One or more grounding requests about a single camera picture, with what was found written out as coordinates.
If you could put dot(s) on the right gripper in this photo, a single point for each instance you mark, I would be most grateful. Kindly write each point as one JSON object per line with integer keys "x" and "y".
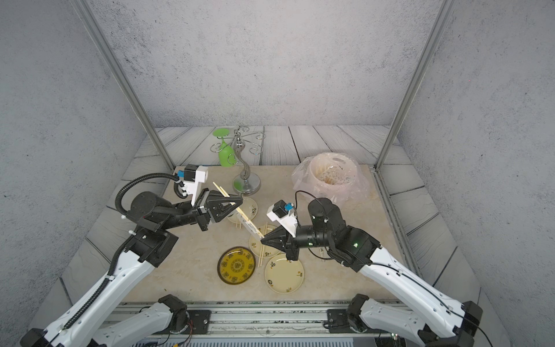
{"x": 290, "y": 246}

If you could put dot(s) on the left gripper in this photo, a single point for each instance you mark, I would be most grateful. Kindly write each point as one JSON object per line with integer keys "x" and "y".
{"x": 214, "y": 202}

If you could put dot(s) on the chopsticks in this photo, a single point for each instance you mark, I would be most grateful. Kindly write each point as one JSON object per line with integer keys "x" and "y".
{"x": 238, "y": 209}

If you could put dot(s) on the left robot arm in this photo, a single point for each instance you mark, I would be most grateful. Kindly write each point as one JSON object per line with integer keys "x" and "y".
{"x": 145, "y": 250}

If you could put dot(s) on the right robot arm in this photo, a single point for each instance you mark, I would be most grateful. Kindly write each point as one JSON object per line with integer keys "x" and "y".
{"x": 431, "y": 317}

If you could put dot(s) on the cream floral plate middle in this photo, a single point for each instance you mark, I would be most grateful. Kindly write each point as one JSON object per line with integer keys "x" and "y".
{"x": 259, "y": 250}

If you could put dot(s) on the cream floral plate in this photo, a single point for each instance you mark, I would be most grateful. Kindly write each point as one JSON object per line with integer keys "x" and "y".
{"x": 259, "y": 250}
{"x": 284, "y": 276}

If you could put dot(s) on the cream plate with black spot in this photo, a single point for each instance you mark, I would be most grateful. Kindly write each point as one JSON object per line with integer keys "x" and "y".
{"x": 249, "y": 208}

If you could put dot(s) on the silver metal hook stand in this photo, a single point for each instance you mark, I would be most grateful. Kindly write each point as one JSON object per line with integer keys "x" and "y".
{"x": 248, "y": 147}

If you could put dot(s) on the cream floral plate front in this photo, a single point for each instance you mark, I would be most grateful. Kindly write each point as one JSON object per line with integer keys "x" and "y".
{"x": 284, "y": 276}

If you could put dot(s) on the yellow patterned plate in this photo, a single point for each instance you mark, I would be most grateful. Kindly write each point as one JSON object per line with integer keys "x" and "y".
{"x": 236, "y": 265}

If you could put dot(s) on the green plastic spoon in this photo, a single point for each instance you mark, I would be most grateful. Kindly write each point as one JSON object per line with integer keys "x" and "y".
{"x": 224, "y": 147}

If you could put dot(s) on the white bucket with pink bag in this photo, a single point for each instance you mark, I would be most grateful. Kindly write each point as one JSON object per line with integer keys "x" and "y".
{"x": 335, "y": 176}

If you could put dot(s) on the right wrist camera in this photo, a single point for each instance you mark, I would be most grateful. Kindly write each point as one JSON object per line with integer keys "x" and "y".
{"x": 285, "y": 214}

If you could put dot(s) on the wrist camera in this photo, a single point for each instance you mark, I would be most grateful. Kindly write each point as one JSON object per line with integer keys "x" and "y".
{"x": 285, "y": 214}
{"x": 190, "y": 180}

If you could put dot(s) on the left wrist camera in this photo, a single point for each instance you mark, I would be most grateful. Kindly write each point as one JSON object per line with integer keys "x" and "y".
{"x": 190, "y": 180}

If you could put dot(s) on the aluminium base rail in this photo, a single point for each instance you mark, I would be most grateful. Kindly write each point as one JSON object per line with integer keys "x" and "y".
{"x": 294, "y": 324}

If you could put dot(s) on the left aluminium frame post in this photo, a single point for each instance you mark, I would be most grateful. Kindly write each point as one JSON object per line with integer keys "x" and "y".
{"x": 95, "y": 32}

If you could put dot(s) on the aluminium frame post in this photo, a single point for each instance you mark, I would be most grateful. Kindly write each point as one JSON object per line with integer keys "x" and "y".
{"x": 425, "y": 59}
{"x": 95, "y": 32}

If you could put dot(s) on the right aluminium frame post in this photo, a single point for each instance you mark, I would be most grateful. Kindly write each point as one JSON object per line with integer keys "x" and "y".
{"x": 425, "y": 59}

